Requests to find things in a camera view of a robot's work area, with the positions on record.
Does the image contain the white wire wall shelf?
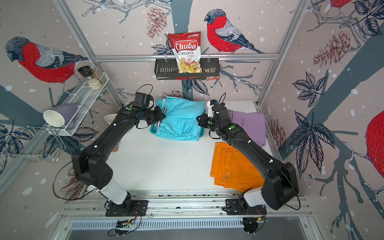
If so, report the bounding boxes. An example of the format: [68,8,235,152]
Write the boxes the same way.
[59,73,110,137]

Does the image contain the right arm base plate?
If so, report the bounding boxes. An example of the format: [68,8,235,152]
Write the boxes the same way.
[222,199,267,216]

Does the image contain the red cassava chips bag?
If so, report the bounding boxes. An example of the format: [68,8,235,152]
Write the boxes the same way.
[168,32,202,74]

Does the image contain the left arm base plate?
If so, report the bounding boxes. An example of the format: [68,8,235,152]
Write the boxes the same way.
[105,200,149,217]

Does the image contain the purple pants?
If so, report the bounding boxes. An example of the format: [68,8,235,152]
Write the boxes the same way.
[228,110,267,147]

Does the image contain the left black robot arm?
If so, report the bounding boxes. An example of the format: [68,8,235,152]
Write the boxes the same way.
[72,92,166,206]

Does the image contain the black wall basket shelf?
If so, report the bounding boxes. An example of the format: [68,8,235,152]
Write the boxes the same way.
[154,58,220,80]

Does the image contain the purple white cup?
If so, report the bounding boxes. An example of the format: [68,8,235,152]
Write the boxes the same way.
[43,104,79,128]

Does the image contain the black lid spice jar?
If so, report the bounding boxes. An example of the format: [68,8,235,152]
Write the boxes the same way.
[78,66,93,78]

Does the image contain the teal pants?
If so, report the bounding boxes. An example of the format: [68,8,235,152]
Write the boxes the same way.
[154,95,207,142]

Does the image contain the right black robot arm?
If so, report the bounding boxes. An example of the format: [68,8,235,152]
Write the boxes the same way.
[197,100,299,210]

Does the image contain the white utensil holder cup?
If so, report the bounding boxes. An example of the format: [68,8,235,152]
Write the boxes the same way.
[104,114,127,126]

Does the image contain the wire cup rack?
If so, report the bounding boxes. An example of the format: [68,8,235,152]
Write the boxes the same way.
[1,125,66,163]

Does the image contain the orange pants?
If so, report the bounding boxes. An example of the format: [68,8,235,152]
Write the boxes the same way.
[210,142,265,192]

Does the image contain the glass jar on shelf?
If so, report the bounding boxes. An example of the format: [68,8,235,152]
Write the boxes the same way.
[91,66,106,85]

